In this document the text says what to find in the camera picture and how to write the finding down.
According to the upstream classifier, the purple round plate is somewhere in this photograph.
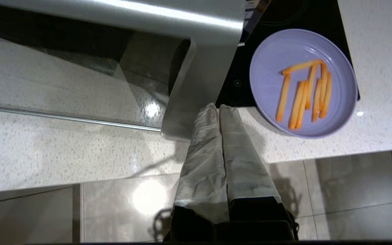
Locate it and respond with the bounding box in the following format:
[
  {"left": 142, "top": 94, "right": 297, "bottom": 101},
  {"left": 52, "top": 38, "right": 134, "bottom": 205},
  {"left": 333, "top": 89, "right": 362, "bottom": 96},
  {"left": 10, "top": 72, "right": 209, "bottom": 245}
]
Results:
[{"left": 249, "top": 29, "right": 358, "bottom": 138}]

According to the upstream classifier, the grey glossy cabinet front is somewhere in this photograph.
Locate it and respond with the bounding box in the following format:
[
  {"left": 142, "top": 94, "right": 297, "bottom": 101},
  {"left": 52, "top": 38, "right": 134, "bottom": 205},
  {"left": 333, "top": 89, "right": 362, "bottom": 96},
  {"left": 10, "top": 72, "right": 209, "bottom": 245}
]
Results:
[{"left": 0, "top": 185, "right": 81, "bottom": 243}]

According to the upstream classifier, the orange french fry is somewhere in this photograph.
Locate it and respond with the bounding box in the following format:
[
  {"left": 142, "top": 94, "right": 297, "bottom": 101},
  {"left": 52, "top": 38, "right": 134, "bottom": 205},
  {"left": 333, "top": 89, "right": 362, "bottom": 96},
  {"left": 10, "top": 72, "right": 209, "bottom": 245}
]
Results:
[
  {"left": 282, "top": 59, "right": 324, "bottom": 75},
  {"left": 319, "top": 63, "right": 328, "bottom": 110},
  {"left": 296, "top": 81, "right": 311, "bottom": 129},
  {"left": 276, "top": 74, "right": 291, "bottom": 123},
  {"left": 305, "top": 65, "right": 319, "bottom": 110},
  {"left": 288, "top": 81, "right": 305, "bottom": 130},
  {"left": 320, "top": 71, "right": 332, "bottom": 119},
  {"left": 312, "top": 78, "right": 323, "bottom": 122}
]

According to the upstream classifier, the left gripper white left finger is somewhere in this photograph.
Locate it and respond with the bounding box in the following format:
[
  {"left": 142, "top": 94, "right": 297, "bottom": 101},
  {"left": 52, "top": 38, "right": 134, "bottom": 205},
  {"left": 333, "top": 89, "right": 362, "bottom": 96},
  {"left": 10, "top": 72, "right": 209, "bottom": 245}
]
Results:
[{"left": 173, "top": 103, "right": 230, "bottom": 225}]

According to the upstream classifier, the microwave door with dark window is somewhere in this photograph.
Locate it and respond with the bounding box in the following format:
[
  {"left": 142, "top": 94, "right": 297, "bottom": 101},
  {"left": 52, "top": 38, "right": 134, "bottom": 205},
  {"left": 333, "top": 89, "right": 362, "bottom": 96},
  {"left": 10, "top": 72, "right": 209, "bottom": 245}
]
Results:
[{"left": 0, "top": 0, "right": 246, "bottom": 142}]

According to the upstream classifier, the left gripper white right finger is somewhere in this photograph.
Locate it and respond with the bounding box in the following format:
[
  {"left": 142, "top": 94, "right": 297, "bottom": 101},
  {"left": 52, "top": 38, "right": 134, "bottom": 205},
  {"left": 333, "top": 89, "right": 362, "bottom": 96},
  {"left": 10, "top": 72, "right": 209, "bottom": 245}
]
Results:
[{"left": 218, "top": 104, "right": 282, "bottom": 205}]

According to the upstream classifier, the black induction cooktop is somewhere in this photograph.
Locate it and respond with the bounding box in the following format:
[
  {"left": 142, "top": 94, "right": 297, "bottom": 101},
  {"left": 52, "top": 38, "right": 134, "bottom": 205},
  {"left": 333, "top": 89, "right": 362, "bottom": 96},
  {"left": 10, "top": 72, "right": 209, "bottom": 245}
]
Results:
[{"left": 215, "top": 0, "right": 360, "bottom": 108}]

